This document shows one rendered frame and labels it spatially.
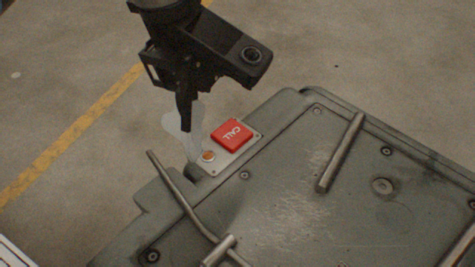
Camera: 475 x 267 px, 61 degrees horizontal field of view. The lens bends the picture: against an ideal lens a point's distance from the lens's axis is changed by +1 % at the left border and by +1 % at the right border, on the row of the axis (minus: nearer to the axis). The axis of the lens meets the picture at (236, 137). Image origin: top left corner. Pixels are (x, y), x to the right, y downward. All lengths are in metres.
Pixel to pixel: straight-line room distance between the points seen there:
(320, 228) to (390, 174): 0.17
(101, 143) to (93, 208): 0.44
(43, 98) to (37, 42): 0.64
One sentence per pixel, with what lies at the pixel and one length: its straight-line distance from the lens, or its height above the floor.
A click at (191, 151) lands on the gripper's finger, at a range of 0.51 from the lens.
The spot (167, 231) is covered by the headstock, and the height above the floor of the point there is 1.25.
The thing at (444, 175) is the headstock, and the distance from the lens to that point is 0.79.
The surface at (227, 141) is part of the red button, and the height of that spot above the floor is 1.27.
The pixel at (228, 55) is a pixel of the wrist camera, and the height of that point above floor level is 1.57.
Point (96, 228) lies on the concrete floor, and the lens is 2.18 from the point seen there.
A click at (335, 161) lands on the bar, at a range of 0.71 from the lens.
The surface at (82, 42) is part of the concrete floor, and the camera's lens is 3.30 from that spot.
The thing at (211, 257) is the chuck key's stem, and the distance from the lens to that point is 0.61.
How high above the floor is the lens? 1.83
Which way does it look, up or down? 50 degrees down
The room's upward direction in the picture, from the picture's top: straight up
